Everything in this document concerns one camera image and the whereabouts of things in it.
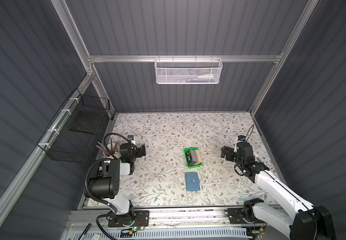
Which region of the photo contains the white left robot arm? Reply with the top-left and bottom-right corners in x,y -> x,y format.
84,143 -> 146,219

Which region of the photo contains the white mesh wall basket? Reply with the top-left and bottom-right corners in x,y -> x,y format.
154,57 -> 223,85

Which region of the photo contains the thin black right cable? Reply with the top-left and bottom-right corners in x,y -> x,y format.
244,124 -> 255,142

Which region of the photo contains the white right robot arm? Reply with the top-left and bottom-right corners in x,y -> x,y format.
221,141 -> 337,240

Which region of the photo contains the black corrugated left cable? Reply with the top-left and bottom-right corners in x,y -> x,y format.
83,132 -> 137,240

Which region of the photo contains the green plastic card tray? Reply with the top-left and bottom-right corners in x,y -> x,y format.
184,147 -> 203,169

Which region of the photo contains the blue leather card holder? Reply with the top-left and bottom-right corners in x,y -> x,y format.
185,172 -> 201,192

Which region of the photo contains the white pencil cup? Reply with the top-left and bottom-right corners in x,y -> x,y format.
103,143 -> 121,159

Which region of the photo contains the stack of cards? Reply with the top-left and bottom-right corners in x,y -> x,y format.
186,149 -> 202,167

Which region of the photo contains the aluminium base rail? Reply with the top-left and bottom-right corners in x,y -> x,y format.
67,205 -> 282,230

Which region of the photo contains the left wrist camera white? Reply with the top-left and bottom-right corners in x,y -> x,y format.
127,135 -> 136,145

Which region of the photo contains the black pen on base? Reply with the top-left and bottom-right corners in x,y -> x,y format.
78,223 -> 91,240

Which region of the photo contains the black wire basket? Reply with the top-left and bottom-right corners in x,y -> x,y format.
37,89 -> 111,164

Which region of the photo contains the white tube in basket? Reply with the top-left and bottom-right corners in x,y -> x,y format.
197,74 -> 219,81

